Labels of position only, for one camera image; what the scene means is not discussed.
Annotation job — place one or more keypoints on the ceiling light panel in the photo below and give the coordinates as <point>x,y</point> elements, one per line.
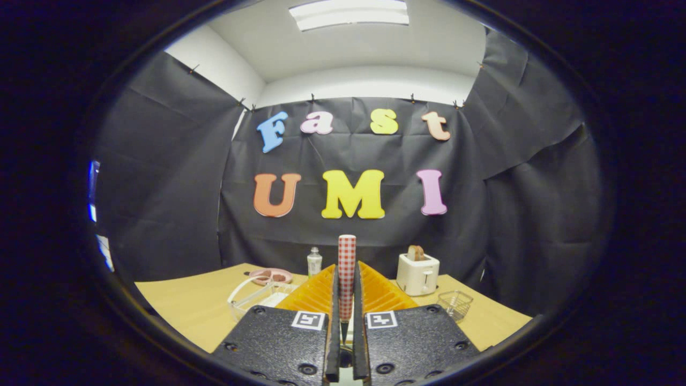
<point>348,13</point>

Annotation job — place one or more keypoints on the clear bottle with green liquid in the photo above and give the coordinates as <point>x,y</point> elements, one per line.
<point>314,264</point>

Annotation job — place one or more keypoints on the black backdrop cloth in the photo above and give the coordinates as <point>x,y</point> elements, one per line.
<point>375,236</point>

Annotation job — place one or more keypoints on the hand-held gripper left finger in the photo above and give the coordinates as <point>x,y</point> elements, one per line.
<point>278,343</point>

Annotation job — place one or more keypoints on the pink plate with food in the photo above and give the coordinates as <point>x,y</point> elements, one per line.
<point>270,276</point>

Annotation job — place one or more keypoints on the brown bread slice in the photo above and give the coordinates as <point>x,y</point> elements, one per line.
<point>416,253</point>

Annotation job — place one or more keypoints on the white toaster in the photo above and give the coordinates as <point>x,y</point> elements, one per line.
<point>417,276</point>

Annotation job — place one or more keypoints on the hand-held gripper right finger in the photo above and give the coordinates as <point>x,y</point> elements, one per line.
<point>412,343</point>

